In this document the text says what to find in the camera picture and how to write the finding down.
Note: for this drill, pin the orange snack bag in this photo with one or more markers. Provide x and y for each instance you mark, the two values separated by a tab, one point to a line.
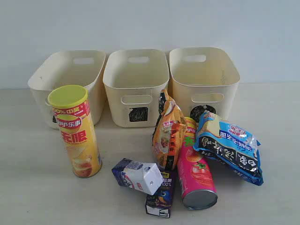
169	132

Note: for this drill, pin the yellow Lays chips can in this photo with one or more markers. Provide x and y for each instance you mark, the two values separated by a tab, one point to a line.
71	110

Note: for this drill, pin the pink Lays chips can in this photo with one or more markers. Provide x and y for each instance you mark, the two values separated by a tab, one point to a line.
197	186

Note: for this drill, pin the blue noodle packet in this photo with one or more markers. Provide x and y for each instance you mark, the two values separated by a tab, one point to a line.
231	145

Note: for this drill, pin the middle cream plastic bin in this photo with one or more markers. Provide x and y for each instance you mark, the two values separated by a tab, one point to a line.
133	81

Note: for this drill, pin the cream plastic bin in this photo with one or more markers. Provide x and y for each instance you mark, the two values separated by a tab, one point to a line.
203	78
79	67
133	81

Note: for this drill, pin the right cream plastic bin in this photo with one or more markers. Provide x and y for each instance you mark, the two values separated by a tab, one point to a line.
203	78

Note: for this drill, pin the white blue milk carton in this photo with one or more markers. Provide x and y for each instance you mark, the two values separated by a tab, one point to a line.
140	176

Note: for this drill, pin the left cream plastic bin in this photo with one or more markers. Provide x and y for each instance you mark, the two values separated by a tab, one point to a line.
79	67

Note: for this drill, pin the purple juice box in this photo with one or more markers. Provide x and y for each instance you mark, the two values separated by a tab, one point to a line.
161	202

